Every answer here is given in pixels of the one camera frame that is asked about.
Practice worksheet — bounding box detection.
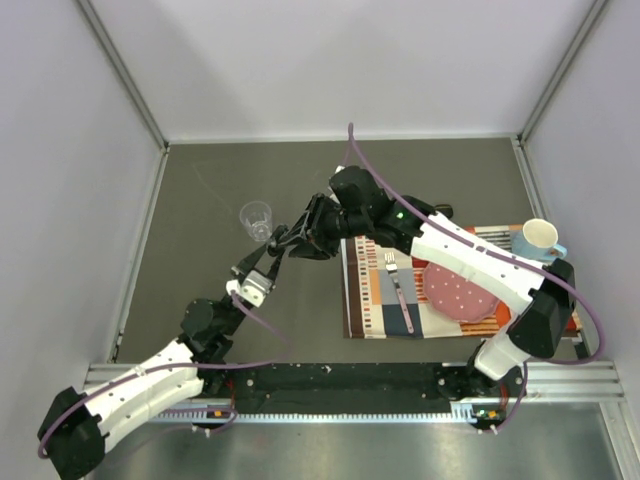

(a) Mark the pink dotted plate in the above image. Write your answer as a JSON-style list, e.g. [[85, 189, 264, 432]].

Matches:
[[423, 263, 500, 324]]

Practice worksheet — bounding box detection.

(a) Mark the black oval earbud case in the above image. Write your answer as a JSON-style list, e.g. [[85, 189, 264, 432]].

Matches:
[[435, 204, 454, 219]]

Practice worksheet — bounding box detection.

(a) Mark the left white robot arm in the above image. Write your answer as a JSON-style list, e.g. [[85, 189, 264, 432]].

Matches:
[[37, 228, 284, 479]]

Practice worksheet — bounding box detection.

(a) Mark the light blue mug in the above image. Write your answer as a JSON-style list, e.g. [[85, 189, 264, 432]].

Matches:
[[511, 218, 567, 263]]

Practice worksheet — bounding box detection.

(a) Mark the aluminium frame profile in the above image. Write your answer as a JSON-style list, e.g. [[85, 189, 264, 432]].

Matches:
[[86, 361, 624, 432]]

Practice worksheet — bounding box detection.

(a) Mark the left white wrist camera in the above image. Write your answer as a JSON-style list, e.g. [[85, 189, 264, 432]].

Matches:
[[226, 269, 275, 308]]

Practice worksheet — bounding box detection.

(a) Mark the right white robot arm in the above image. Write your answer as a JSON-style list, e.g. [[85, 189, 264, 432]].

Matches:
[[269, 166, 576, 396]]

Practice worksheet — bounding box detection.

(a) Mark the pink handled fork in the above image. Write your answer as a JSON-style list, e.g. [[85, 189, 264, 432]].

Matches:
[[384, 251, 415, 335]]

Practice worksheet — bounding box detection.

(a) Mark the colourful patterned placemat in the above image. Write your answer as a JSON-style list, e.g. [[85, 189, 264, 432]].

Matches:
[[340, 223, 584, 340]]

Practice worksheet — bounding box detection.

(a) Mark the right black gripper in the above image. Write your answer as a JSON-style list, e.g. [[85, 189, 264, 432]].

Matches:
[[279, 194, 370, 261]]

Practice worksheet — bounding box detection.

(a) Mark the clear plastic cup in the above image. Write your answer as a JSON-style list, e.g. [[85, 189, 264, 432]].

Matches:
[[239, 201, 272, 242]]

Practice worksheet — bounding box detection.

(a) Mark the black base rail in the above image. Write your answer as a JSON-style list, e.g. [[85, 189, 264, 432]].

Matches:
[[215, 363, 469, 415]]

